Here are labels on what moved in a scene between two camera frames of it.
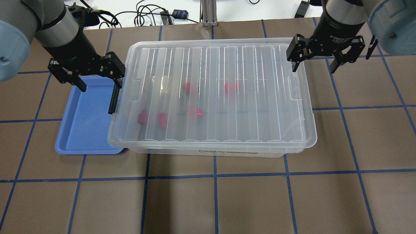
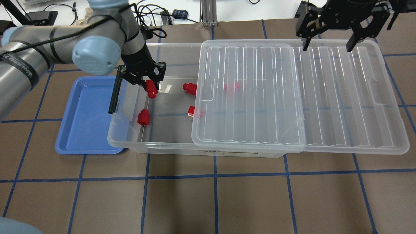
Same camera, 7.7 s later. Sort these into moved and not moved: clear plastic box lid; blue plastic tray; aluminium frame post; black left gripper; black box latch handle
Moved: black left gripper; clear plastic box lid
Not moved: black box latch handle; blue plastic tray; aluminium frame post
